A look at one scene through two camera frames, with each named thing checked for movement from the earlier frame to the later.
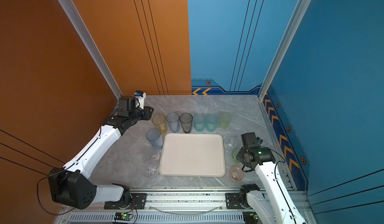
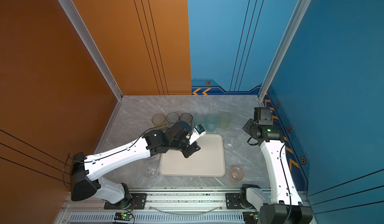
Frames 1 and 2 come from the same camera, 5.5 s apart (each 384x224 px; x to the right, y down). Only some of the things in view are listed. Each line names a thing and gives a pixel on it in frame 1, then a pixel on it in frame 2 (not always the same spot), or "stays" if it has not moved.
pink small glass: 236,174 stays
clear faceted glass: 150,169 stays
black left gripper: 148,113 → 192,149
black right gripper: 239,156 → 246,127
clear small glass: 230,144 stays
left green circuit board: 123,216 stays
